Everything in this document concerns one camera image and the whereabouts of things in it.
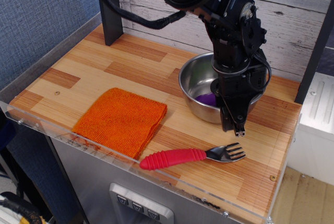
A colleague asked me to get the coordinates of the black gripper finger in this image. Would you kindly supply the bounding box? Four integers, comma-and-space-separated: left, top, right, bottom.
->
232, 120, 245, 137
220, 106, 235, 132

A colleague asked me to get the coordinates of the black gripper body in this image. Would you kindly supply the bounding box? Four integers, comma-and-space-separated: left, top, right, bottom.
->
211, 49, 272, 122

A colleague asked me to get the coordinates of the stainless steel pot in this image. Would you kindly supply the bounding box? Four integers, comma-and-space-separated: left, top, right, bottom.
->
178, 52, 267, 125

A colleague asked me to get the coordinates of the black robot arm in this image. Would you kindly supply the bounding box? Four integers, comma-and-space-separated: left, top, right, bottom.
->
164, 0, 272, 137

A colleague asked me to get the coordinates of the purple toy eggplant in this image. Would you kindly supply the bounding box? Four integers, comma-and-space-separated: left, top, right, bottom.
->
195, 92, 217, 107

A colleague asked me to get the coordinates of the white side unit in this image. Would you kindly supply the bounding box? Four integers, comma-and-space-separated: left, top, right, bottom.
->
287, 73, 333, 185

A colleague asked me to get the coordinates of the orange folded cloth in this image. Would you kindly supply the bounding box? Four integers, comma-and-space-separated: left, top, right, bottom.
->
72, 88, 168, 159

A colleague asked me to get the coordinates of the silver button control panel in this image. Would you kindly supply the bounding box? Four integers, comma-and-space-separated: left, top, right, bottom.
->
109, 183, 174, 224

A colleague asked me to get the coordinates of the stainless steel cabinet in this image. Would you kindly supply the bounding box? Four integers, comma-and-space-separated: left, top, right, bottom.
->
48, 134, 246, 223

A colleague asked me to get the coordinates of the red handled metal fork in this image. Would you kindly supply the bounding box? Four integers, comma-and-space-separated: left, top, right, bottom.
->
139, 143, 246, 170

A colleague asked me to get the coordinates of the dark right upright post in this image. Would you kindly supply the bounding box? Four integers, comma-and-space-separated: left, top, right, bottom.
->
294, 0, 334, 104

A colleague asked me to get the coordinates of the dark upright post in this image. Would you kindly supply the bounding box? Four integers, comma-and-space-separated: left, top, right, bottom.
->
294, 0, 334, 104
99, 0, 123, 46

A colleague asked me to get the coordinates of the clear acrylic guard rail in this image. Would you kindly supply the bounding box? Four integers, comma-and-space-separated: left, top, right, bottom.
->
1, 96, 301, 223

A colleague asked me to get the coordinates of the black braided cable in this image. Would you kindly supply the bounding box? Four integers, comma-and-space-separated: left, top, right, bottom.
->
82, 0, 187, 30

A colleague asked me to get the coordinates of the dark left upright post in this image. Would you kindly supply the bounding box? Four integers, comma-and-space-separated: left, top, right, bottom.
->
99, 0, 123, 46

